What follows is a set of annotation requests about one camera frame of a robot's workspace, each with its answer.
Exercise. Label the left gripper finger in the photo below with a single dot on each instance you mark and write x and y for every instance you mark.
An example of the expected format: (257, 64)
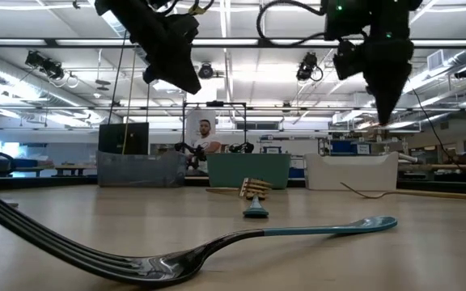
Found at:
(184, 56)
(160, 60)

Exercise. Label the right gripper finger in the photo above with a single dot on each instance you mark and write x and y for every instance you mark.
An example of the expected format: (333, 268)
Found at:
(379, 91)
(395, 89)

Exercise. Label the gold fork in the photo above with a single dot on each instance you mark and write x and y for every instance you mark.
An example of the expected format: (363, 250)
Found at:
(439, 195)
(255, 186)

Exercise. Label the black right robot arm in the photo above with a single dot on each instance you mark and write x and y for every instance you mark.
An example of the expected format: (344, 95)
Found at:
(378, 20)

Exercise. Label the black background robot rig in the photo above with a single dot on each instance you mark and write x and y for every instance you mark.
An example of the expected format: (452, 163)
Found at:
(214, 104)

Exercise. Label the blue storage crate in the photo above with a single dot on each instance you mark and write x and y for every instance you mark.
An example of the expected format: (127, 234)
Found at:
(342, 147)

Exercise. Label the white plastic bin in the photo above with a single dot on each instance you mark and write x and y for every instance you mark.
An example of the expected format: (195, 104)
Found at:
(350, 174)

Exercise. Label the black monitor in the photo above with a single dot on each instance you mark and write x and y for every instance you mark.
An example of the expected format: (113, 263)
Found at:
(115, 137)

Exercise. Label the person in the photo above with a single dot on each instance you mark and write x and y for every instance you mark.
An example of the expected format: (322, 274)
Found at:
(206, 145)

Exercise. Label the grey translucent bin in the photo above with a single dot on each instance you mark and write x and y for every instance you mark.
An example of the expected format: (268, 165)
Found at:
(136, 169)

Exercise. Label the teal plastic bin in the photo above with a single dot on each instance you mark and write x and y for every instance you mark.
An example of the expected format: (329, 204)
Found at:
(233, 169)

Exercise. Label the black ceiling camera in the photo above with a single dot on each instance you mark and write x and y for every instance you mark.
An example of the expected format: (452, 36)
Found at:
(306, 66)
(206, 71)
(45, 64)

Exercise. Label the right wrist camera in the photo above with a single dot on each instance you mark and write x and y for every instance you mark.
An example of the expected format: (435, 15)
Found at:
(348, 60)

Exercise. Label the black aluminium table frame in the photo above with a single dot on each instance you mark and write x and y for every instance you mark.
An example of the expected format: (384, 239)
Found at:
(196, 182)

